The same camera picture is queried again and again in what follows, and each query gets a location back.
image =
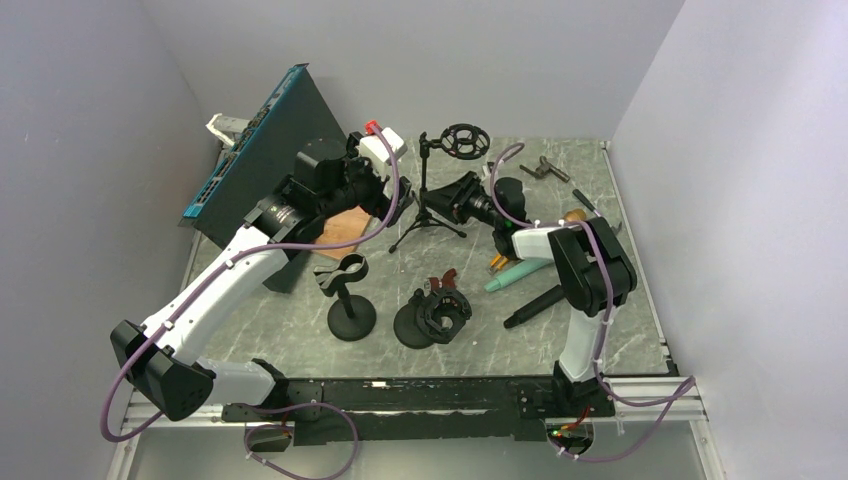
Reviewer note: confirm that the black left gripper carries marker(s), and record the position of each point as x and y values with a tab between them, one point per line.
380	204

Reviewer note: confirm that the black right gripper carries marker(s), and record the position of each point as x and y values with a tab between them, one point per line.
451	201

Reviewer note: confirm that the black tripod mic stand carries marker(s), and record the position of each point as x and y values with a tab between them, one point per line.
460	141

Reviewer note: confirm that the mint green microphone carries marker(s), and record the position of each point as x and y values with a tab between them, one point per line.
515	273

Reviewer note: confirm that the black shock-mount desk stand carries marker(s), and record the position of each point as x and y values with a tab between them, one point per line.
431	318

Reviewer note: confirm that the black clip desk mic stand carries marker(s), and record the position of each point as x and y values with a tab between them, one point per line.
351	317

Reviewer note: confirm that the black microphone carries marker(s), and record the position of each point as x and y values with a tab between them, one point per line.
534	307

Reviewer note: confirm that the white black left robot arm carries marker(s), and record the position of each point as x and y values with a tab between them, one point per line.
162	357

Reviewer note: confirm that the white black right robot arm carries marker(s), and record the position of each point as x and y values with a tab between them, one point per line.
596	276

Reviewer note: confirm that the wooden board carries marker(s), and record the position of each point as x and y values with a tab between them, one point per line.
344	227

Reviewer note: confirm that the red brown spray nozzle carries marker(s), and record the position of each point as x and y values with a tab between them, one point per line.
446	281

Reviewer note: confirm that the dark metal clamp tool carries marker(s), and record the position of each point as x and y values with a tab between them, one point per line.
544	169

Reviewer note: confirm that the small metal hammer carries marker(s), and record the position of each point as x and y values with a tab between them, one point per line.
586	202

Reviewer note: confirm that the white power strip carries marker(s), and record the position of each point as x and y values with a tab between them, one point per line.
230	131

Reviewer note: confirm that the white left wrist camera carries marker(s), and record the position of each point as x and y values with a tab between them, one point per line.
375	144

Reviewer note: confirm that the blue black network switch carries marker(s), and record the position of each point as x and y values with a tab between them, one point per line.
294	114

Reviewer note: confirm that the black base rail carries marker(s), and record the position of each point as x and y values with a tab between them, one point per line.
518	407

